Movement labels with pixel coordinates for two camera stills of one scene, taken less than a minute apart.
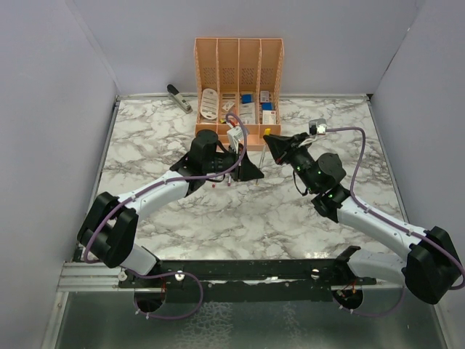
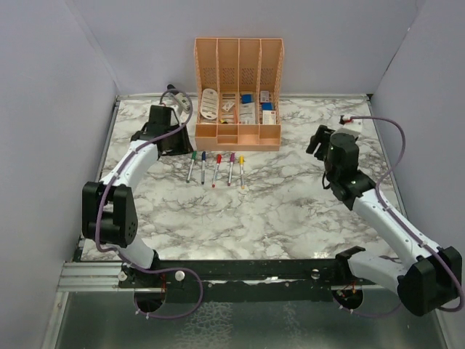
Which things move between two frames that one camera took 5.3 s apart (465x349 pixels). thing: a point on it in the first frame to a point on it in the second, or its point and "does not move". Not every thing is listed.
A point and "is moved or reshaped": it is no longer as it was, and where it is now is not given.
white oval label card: [209, 107] does not move
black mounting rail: [247, 281] does not move
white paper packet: [247, 113] does not move
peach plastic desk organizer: [239, 81] does not move
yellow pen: [261, 163] is moved or reshaped
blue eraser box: [246, 99] does not move
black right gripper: [282, 147] to [322, 136]
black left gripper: [246, 171] to [185, 146]
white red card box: [269, 117] does not move
